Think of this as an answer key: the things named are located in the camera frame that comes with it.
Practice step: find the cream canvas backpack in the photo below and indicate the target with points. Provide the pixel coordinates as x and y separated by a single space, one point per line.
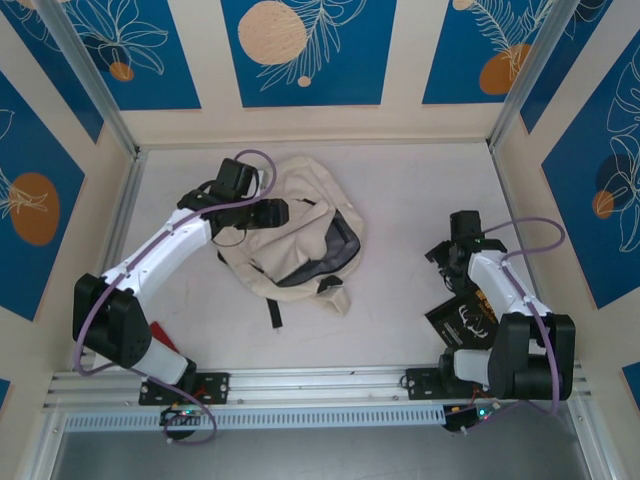
300 235

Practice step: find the black book antler print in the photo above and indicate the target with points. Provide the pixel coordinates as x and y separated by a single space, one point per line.
457 322

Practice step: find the red pencil case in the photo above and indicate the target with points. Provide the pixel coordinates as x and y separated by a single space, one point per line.
162 335

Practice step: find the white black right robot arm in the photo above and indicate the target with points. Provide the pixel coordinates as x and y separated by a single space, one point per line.
487 280

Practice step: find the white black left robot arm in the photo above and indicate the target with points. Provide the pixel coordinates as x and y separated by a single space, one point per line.
165 255

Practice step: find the small circuit board green LEDs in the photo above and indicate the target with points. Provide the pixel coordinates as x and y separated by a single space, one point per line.
182 415
472 415

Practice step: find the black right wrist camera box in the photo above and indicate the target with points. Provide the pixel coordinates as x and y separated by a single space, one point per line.
465 222

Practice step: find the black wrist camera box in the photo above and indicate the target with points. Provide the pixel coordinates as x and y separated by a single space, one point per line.
235 177
465 222

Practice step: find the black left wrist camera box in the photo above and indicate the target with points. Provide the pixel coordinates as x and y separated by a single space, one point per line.
235 177

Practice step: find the aluminium side rail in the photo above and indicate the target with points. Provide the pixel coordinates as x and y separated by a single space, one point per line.
506 195
127 200

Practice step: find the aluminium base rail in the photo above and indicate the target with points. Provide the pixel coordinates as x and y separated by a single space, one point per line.
320 382

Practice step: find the aluminium frame post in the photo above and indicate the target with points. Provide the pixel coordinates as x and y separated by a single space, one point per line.
530 70
95 75

